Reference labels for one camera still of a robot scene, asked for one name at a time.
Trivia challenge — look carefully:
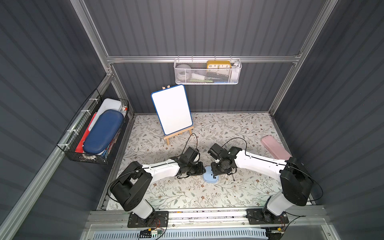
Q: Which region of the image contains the light blue alarm clock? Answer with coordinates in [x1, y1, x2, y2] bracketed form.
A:
[203, 166, 219, 184]

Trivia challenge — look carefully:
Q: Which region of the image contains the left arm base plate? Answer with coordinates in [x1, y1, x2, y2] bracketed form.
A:
[127, 211, 170, 229]

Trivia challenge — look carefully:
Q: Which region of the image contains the pink pencil case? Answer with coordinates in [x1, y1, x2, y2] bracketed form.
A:
[261, 135, 292, 160]

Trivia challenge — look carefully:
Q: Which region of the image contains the dark blue oval case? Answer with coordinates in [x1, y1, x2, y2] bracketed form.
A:
[83, 110, 124, 155]

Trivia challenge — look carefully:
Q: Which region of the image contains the wooden easel stand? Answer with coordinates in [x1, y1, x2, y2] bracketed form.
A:
[161, 86, 195, 146]

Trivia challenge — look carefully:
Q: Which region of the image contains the white tape roll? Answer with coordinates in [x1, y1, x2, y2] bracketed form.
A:
[175, 64, 192, 82]

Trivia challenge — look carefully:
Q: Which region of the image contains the red folder in basket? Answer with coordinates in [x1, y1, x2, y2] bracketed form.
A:
[75, 113, 97, 154]

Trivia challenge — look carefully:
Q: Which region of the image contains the black wire wall basket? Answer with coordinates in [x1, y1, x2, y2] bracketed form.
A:
[57, 90, 130, 165]

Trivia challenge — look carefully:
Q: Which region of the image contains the yellow clock in basket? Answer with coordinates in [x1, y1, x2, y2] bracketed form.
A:
[207, 60, 232, 69]

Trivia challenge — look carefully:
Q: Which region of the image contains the white board blue frame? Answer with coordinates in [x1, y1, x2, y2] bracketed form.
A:
[150, 84, 194, 136]

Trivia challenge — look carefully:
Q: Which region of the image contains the white plastic container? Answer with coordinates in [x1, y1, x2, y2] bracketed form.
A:
[88, 98, 122, 132]

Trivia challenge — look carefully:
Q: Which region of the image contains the white wire mesh basket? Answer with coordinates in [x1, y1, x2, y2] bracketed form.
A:
[174, 58, 243, 85]

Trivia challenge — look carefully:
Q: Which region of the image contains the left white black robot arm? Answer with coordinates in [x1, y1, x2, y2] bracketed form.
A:
[108, 147, 206, 220]

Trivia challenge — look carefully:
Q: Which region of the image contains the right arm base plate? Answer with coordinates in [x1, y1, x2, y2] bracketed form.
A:
[245, 208, 289, 226]

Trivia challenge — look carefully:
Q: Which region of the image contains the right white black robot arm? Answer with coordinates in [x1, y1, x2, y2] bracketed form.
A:
[208, 144, 315, 221]

